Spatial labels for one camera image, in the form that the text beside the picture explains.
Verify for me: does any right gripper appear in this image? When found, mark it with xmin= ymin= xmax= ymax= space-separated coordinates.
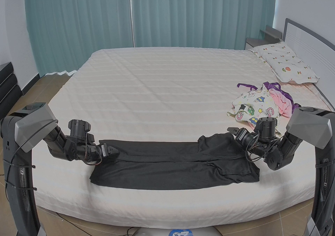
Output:
xmin=235 ymin=128 xmax=255 ymax=149

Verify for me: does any dark grey chest of drawers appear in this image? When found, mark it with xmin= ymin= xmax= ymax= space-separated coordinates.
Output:
xmin=0 ymin=62 xmax=21 ymax=117

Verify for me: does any black T-shirt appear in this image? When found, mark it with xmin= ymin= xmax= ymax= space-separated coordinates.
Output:
xmin=90 ymin=132 xmax=260 ymax=190

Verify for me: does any pile of clothes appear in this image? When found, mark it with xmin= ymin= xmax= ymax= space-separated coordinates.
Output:
xmin=227 ymin=82 xmax=303 ymax=129

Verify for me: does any grey bedside table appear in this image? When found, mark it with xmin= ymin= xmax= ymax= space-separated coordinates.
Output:
xmin=245 ymin=25 xmax=283 ymax=51

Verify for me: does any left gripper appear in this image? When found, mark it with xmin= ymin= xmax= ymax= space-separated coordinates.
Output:
xmin=97 ymin=143 xmax=113 ymax=161

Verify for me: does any white printed pillow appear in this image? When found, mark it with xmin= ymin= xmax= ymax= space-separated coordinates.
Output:
xmin=249 ymin=41 xmax=320 ymax=84

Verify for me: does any bed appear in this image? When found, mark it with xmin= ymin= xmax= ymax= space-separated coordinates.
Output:
xmin=33 ymin=18 xmax=335 ymax=226

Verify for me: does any black cable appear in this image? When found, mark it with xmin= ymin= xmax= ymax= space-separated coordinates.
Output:
xmin=56 ymin=211 xmax=139 ymax=236

